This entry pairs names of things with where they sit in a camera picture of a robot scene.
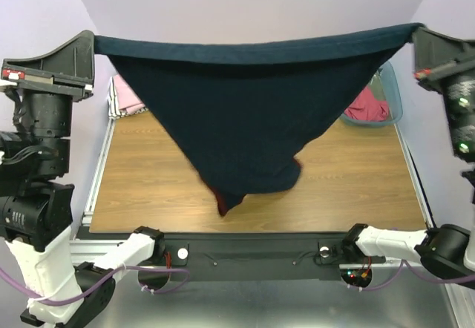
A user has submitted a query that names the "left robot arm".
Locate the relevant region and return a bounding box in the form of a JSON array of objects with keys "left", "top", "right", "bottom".
[{"left": 1, "top": 30, "right": 166, "bottom": 327}]

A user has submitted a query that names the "striped folded tank top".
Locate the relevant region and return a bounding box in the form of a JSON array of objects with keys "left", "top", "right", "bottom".
[{"left": 107, "top": 79, "right": 148, "bottom": 119}]

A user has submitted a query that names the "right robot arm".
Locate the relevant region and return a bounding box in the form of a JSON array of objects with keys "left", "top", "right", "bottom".
[{"left": 341, "top": 27, "right": 474, "bottom": 289}]

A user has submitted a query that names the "red tank top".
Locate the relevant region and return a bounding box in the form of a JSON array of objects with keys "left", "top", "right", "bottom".
[{"left": 344, "top": 86, "right": 390, "bottom": 122}]

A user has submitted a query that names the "pink folded tank top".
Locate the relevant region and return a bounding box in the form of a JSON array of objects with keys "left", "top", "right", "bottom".
[{"left": 112, "top": 75, "right": 146, "bottom": 116}]

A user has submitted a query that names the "teal plastic bin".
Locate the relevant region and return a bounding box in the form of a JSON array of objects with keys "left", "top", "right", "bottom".
[{"left": 340, "top": 62, "right": 403, "bottom": 128}]

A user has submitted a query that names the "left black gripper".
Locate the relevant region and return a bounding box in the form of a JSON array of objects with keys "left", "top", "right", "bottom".
[{"left": 13, "top": 22, "right": 105, "bottom": 163}]

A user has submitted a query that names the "green garment in bin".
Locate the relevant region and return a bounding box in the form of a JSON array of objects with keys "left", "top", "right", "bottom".
[{"left": 368, "top": 70, "right": 386, "bottom": 101}]

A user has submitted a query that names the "navy jersey tank top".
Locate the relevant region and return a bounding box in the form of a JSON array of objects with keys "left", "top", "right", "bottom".
[{"left": 94, "top": 23, "right": 418, "bottom": 215}]

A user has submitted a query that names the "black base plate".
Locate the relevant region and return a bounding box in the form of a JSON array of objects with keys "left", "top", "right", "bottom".
[{"left": 162, "top": 232, "right": 367, "bottom": 281}]

